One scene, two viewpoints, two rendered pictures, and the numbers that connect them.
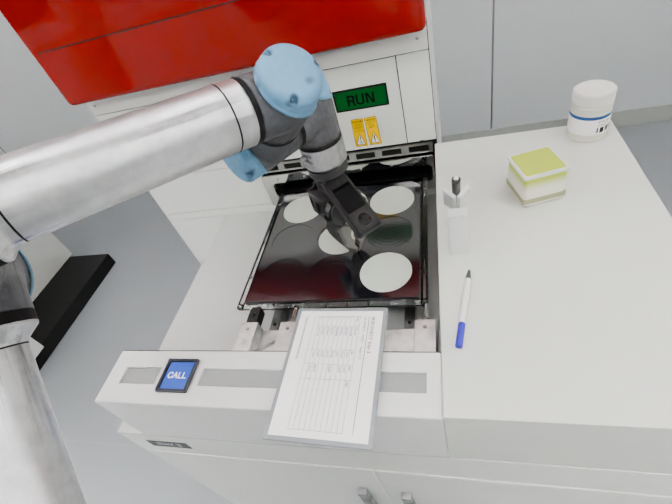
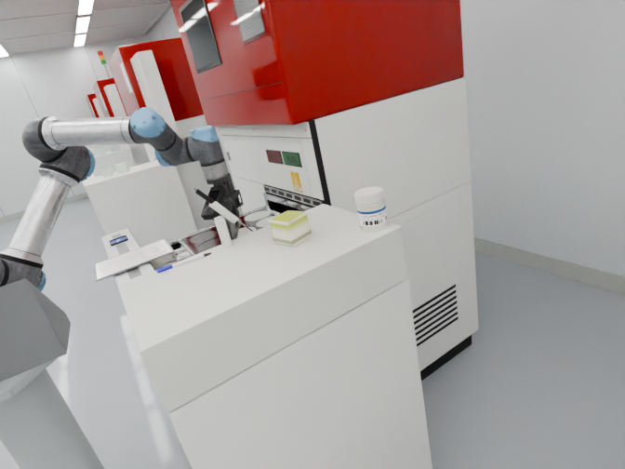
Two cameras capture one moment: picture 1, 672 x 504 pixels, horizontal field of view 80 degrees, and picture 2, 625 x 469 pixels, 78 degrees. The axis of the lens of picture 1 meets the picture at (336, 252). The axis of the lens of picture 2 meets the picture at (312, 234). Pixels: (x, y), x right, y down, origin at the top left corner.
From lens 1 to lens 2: 1.03 m
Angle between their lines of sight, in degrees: 39
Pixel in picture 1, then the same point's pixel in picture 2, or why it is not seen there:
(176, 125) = (101, 125)
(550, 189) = (283, 235)
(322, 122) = (201, 152)
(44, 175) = (64, 127)
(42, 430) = (46, 209)
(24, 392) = (51, 195)
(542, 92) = not seen: outside the picture
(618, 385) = (152, 307)
